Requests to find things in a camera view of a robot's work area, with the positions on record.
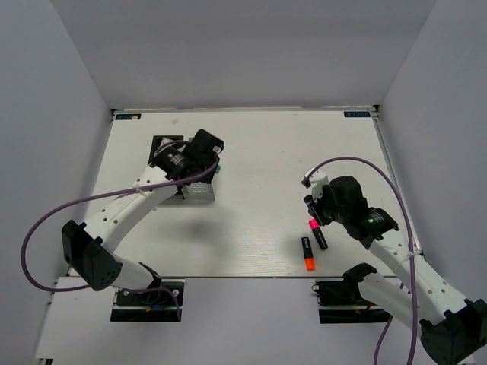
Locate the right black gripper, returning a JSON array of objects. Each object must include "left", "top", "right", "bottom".
[{"left": 304, "top": 184, "right": 349, "bottom": 226}]

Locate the pink capped black highlighter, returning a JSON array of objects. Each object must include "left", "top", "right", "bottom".
[{"left": 308, "top": 219, "right": 328, "bottom": 251}]

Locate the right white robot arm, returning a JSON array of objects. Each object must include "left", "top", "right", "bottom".
[{"left": 304, "top": 171, "right": 486, "bottom": 364}]

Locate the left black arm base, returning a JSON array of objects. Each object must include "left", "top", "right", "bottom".
[{"left": 110, "top": 280, "right": 185, "bottom": 323}]

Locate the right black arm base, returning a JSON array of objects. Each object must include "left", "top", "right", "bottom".
[{"left": 311, "top": 280, "right": 390, "bottom": 325}]

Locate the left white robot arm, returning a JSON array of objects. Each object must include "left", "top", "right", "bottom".
[{"left": 62, "top": 129, "right": 224, "bottom": 303}]

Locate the white pen holder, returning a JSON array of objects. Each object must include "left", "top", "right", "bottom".
[{"left": 182, "top": 182, "right": 215, "bottom": 203}]

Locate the black pen holder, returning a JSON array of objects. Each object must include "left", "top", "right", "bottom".
[{"left": 148, "top": 135, "right": 185, "bottom": 206}]

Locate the orange capped black highlighter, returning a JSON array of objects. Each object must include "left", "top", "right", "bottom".
[{"left": 301, "top": 236, "right": 316, "bottom": 271}]

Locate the left blue table label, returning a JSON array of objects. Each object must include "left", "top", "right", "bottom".
[{"left": 115, "top": 113, "right": 142, "bottom": 120}]

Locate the blue table label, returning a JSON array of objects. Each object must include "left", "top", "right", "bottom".
[
  {"left": 115, "top": 113, "right": 142, "bottom": 120},
  {"left": 343, "top": 111, "right": 371, "bottom": 118}
]

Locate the right blue table label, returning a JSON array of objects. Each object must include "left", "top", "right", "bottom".
[{"left": 343, "top": 111, "right": 371, "bottom": 118}]

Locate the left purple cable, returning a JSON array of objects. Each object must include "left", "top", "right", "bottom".
[{"left": 21, "top": 140, "right": 214, "bottom": 301}]

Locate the purple cable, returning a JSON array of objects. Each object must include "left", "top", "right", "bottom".
[
  {"left": 21, "top": 140, "right": 214, "bottom": 301},
  {"left": 302, "top": 155, "right": 419, "bottom": 365}
]

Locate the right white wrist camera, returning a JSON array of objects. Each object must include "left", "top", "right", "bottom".
[{"left": 301, "top": 170, "right": 329, "bottom": 202}]

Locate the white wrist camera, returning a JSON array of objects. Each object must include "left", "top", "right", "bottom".
[
  {"left": 301, "top": 170, "right": 329, "bottom": 202},
  {"left": 158, "top": 138, "right": 176, "bottom": 149}
]

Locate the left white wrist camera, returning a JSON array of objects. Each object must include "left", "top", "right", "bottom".
[{"left": 158, "top": 138, "right": 176, "bottom": 149}]

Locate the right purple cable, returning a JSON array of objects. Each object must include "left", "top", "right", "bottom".
[{"left": 302, "top": 155, "right": 419, "bottom": 365}]

